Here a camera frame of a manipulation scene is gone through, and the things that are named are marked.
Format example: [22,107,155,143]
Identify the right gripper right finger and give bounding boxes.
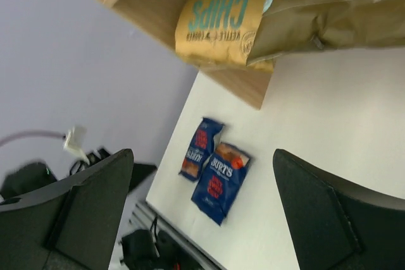
[273,149,404,269]

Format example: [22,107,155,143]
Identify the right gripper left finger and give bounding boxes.
[0,148,135,270]

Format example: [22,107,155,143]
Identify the blue burts bag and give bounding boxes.
[179,118,225,182]
[191,142,252,226]

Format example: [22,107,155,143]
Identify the light blue cassava chips bag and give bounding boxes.
[247,0,404,63]

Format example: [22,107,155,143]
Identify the yellow kettle chips bag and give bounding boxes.
[175,0,273,70]

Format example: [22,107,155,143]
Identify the wooden two-tier shelf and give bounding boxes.
[97,0,271,109]

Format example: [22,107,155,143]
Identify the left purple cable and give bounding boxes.
[0,129,67,149]

